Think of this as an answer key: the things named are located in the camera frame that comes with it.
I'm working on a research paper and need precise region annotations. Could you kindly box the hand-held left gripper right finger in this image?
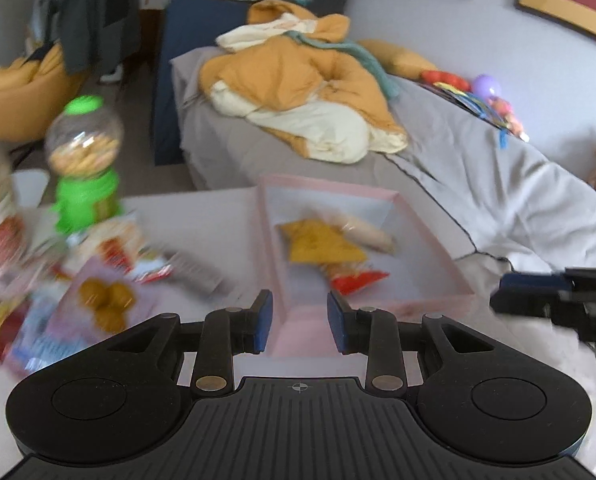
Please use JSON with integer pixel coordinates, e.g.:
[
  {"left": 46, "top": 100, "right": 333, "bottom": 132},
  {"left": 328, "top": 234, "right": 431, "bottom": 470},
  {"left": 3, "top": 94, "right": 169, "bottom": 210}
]
[{"left": 327, "top": 291, "right": 498, "bottom": 397}]

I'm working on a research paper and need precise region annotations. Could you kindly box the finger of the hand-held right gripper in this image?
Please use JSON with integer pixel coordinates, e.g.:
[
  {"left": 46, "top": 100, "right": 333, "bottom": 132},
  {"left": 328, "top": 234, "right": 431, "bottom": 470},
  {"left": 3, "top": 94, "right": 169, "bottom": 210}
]
[
  {"left": 498, "top": 270, "right": 576, "bottom": 292},
  {"left": 488, "top": 289, "right": 554, "bottom": 319}
]

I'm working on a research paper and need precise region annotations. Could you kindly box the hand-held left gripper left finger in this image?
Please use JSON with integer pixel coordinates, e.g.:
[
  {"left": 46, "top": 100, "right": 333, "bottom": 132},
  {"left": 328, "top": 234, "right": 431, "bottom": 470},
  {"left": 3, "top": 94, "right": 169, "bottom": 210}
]
[{"left": 98, "top": 289, "right": 275, "bottom": 397}]

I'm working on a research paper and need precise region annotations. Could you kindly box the pink rectangular box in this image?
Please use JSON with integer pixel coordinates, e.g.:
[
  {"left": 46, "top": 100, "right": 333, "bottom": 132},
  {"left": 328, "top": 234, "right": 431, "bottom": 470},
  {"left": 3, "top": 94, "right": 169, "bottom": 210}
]
[{"left": 255, "top": 174, "right": 478, "bottom": 360}]

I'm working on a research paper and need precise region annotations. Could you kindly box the blue snack packet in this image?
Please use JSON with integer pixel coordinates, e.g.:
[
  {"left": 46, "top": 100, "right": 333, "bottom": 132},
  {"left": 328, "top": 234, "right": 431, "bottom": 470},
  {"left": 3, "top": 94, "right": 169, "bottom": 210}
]
[{"left": 2, "top": 304, "right": 81, "bottom": 377}]

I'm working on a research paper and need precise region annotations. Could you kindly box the small red snack packet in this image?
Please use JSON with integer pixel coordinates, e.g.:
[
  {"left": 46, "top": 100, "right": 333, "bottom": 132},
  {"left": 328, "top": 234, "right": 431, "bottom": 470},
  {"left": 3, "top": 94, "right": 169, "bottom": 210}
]
[{"left": 327, "top": 266, "right": 391, "bottom": 298}]

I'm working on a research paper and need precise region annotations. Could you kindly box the silver snack packet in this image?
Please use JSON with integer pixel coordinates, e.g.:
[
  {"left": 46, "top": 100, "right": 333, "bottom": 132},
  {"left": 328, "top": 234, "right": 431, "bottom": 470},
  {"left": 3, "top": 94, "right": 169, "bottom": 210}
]
[{"left": 167, "top": 252, "right": 231, "bottom": 307}]

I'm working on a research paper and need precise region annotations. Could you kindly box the beige bread snack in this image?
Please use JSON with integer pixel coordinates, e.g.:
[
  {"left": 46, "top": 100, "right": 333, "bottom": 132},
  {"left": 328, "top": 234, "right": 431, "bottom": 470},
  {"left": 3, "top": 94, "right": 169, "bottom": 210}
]
[{"left": 328, "top": 214, "right": 397, "bottom": 254}]

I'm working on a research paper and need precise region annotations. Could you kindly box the bed with grey sheet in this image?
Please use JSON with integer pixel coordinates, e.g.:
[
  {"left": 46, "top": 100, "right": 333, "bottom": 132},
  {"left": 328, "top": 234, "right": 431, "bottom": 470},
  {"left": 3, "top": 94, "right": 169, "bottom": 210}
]
[{"left": 170, "top": 44, "right": 596, "bottom": 346}]

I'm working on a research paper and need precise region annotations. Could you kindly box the pink cookie packet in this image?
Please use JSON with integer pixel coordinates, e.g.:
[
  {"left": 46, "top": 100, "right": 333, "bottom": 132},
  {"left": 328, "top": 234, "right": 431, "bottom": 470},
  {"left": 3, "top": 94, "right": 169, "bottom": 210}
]
[{"left": 45, "top": 256, "right": 165, "bottom": 347}]

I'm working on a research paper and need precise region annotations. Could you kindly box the white and red snack packet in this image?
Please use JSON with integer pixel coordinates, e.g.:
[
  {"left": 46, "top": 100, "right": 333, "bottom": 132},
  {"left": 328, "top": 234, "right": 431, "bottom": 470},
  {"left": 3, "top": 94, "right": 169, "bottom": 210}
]
[{"left": 67, "top": 217, "right": 175, "bottom": 287}]

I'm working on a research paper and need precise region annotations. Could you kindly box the purple ball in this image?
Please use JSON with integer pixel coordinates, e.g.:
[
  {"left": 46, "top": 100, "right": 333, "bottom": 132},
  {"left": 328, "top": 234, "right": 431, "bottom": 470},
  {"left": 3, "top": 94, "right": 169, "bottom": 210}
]
[{"left": 472, "top": 74, "right": 503, "bottom": 101}]

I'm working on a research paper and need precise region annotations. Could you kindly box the green biscuit dispenser jar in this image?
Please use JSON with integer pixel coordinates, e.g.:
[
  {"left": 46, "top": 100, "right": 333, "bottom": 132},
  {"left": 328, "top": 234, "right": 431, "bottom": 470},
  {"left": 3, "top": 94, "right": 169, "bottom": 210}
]
[{"left": 44, "top": 95, "right": 125, "bottom": 235}]

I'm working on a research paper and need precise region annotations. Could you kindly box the orange toy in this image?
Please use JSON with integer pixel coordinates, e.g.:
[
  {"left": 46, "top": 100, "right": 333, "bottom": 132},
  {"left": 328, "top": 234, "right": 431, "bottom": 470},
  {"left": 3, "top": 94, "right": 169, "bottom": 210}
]
[{"left": 420, "top": 70, "right": 472, "bottom": 92}]

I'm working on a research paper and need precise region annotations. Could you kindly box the orange and cream quilt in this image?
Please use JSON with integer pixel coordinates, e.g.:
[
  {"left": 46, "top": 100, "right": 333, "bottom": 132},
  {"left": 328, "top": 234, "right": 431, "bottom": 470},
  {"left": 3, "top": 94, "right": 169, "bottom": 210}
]
[{"left": 199, "top": 0, "right": 409, "bottom": 165}]

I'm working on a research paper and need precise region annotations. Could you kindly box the yellow pillow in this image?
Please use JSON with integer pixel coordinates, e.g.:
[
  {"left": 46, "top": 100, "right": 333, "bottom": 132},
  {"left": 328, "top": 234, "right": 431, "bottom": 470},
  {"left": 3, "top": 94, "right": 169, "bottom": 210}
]
[{"left": 357, "top": 39, "right": 439, "bottom": 82}]

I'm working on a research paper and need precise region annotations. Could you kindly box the teal scarf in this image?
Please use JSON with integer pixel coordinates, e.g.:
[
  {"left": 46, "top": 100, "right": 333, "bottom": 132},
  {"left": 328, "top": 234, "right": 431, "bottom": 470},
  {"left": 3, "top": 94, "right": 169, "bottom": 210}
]
[{"left": 282, "top": 29, "right": 401, "bottom": 100}]

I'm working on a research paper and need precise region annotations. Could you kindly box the dark blue board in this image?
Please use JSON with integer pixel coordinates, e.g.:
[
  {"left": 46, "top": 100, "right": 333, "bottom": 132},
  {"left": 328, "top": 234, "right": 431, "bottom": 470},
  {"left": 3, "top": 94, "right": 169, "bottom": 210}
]
[{"left": 152, "top": 0, "right": 259, "bottom": 167}]

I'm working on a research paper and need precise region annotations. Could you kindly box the yellow beanbag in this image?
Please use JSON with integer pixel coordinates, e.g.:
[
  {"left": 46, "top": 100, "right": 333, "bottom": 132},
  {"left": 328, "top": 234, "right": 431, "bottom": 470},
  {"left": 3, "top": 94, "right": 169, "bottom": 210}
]
[{"left": 0, "top": 41, "right": 88, "bottom": 144}]

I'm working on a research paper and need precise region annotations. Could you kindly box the dark grey jacket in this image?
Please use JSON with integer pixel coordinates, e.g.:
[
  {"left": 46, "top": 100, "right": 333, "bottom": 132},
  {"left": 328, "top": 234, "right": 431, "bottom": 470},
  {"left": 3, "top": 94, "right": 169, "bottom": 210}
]
[{"left": 57, "top": 0, "right": 142, "bottom": 77}]

